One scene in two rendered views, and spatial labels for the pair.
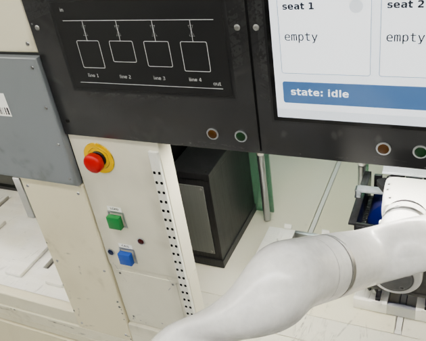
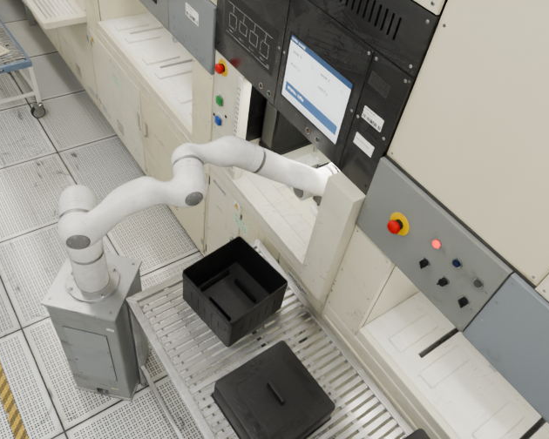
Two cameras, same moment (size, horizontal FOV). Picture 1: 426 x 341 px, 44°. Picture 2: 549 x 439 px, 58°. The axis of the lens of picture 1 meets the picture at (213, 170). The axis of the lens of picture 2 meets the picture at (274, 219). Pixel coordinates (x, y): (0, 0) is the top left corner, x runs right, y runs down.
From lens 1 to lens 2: 1.02 m
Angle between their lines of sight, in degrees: 21
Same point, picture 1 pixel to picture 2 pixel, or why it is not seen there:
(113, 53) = (240, 27)
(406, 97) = (318, 114)
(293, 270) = (230, 146)
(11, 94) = (200, 16)
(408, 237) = (301, 172)
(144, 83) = (246, 47)
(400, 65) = (319, 100)
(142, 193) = (233, 94)
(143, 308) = not seen: hidden behind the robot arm
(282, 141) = (281, 104)
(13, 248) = (186, 87)
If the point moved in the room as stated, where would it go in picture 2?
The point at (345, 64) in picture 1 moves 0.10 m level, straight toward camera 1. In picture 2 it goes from (305, 88) to (282, 99)
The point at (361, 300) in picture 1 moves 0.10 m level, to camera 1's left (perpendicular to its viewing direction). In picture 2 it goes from (313, 208) to (291, 199)
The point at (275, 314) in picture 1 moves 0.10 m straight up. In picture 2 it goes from (216, 157) to (217, 131)
